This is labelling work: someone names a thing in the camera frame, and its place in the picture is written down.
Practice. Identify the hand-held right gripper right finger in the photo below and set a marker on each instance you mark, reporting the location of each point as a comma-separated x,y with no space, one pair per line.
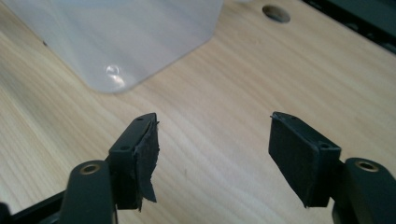
302,158

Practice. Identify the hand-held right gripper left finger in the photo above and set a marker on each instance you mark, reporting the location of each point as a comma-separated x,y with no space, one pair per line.
134,161

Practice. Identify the translucent white plastic container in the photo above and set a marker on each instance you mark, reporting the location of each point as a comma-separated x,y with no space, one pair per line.
124,40

